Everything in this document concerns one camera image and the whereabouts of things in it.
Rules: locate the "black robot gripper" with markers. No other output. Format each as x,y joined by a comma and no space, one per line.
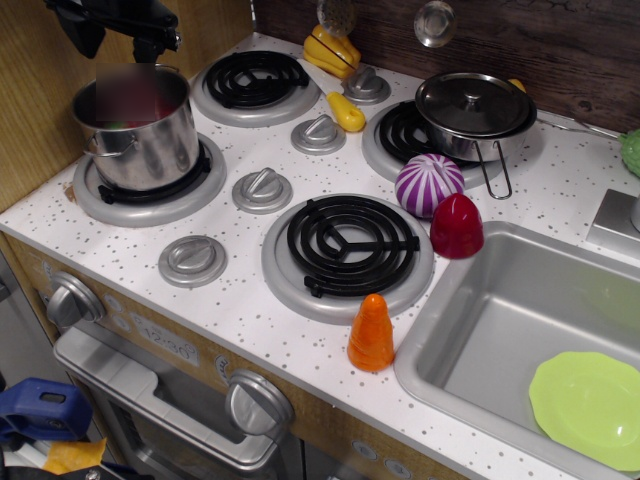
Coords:
151,24

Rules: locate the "red toy pepper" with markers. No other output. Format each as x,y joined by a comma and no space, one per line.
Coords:
134,111

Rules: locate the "tall steel pot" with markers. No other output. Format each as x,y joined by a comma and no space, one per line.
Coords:
145,158

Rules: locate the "yellow toy bell pepper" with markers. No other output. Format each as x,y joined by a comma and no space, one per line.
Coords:
334,55

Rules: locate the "steel pan with lid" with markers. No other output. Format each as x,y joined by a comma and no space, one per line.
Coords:
476,118

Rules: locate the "rear left black burner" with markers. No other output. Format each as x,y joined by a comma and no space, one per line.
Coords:
254,89

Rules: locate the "black burner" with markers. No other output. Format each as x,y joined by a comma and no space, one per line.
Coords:
254,89
323,256
393,137

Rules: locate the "front left burner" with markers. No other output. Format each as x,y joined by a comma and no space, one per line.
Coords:
104,204

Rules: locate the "middle silver stove knob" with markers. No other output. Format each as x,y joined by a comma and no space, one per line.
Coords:
262,192

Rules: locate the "silver stove knob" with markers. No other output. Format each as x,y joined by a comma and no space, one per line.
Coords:
192,261
262,192
366,87
320,136

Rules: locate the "upper silver stove knob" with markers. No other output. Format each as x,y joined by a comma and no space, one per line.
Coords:
320,136

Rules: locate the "hanging steel skimmer spoon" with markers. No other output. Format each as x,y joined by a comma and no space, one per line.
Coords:
337,17

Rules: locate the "front silver stove knob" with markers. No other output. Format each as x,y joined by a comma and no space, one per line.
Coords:
192,261

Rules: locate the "rear silver stove knob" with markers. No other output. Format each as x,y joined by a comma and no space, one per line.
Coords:
366,87

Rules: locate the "left oven knob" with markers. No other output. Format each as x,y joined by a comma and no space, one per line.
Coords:
72,301

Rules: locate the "oven knob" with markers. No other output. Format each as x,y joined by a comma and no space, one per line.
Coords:
72,301
257,407

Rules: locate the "front centre black burner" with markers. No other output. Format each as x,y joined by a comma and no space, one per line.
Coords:
323,256

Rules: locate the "right rear black burner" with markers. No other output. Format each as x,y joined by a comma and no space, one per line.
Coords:
393,137

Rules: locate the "hanging steel ladle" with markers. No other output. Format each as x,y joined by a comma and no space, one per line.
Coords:
435,24

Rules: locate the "purple striped toy onion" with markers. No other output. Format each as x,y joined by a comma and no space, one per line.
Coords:
425,181

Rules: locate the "blue plastic clamp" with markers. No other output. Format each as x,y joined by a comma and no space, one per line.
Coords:
41,409

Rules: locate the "right oven knob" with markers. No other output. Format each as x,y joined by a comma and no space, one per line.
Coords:
257,407

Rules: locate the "dark red toy fruit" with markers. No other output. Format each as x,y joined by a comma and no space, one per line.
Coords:
456,228

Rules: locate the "orange toy carrot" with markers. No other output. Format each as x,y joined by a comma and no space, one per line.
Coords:
370,346

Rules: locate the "yellow cloth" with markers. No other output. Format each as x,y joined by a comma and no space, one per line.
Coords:
69,456

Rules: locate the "grey toy sink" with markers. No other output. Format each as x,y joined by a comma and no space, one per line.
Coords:
493,318

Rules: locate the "green toy vegetable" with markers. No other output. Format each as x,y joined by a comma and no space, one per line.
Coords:
630,151

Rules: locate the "grey toy faucet base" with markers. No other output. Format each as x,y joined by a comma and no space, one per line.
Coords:
616,224

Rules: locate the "green plastic plate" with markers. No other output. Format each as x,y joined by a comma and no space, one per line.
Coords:
589,402

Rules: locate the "yellow handled toy knife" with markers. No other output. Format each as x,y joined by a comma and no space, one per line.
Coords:
347,115

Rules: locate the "silver oven door handle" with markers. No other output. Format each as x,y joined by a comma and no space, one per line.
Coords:
174,429

